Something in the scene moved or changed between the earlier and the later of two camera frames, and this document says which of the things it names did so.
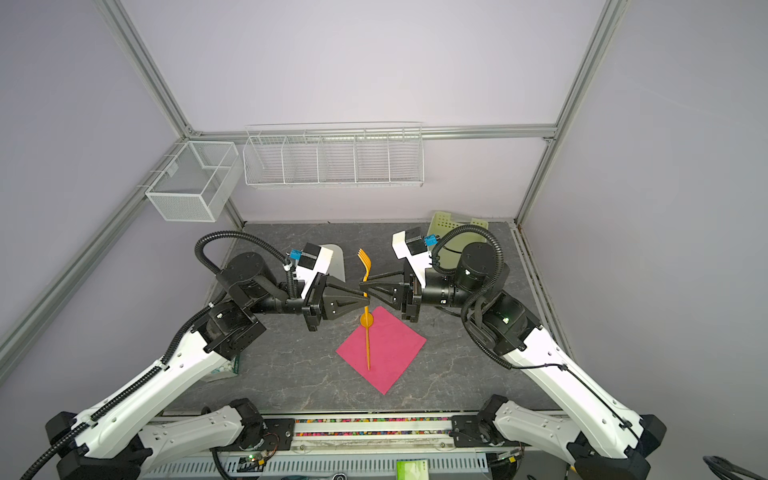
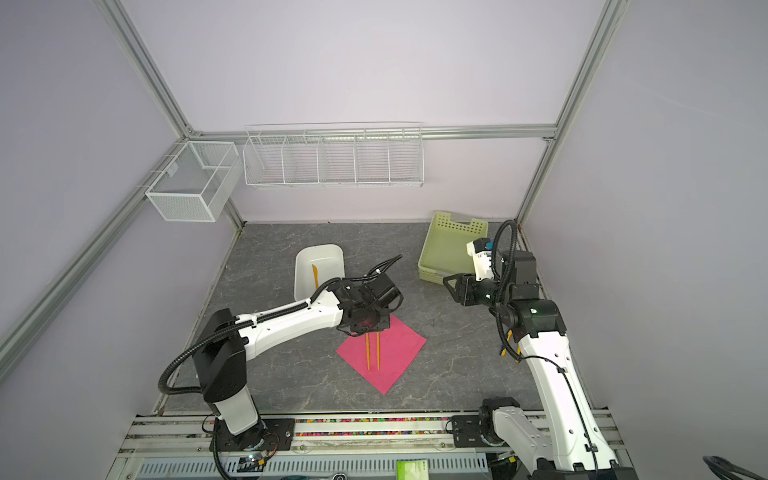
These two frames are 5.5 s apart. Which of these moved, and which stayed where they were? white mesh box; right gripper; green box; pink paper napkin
Moved: right gripper
Stayed: green box; white mesh box; pink paper napkin
